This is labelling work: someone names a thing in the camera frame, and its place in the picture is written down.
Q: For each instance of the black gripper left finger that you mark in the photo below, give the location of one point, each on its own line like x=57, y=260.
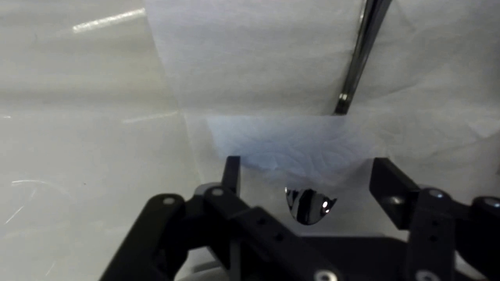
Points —
x=232, y=174

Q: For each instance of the white tissue sheet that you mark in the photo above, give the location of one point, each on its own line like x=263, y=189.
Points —
x=260, y=79

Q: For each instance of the metal spoon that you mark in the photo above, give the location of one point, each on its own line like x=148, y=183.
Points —
x=307, y=205

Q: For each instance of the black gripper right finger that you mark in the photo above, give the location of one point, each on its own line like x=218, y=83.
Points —
x=395, y=191

